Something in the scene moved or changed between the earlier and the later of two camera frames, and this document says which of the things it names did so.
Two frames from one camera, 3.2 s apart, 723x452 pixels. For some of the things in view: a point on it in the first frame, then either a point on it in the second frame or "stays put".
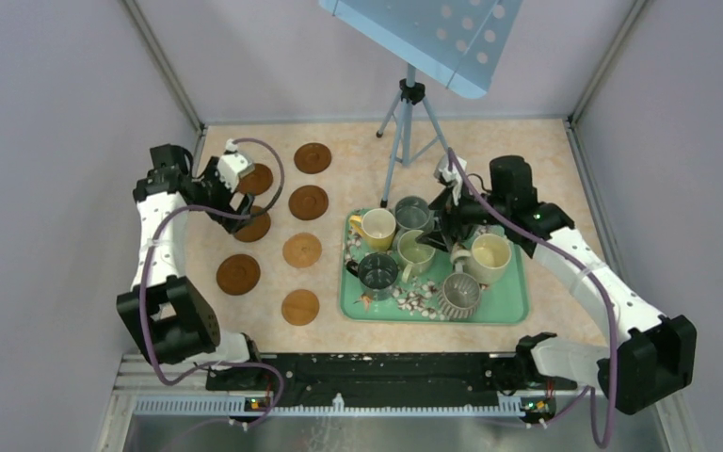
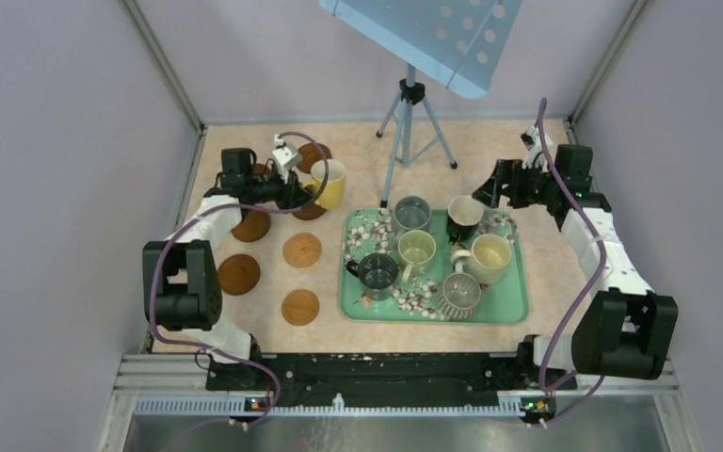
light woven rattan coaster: (300, 307) stays put
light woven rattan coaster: (302, 250) stays put
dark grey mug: (377, 273) stays put
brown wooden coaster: (238, 274) stays put
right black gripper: (445, 213) -> (506, 171)
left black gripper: (245, 201) -> (292, 195)
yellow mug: (377, 227) -> (332, 195)
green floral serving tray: (392, 275) stays put
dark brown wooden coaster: (313, 157) stays put
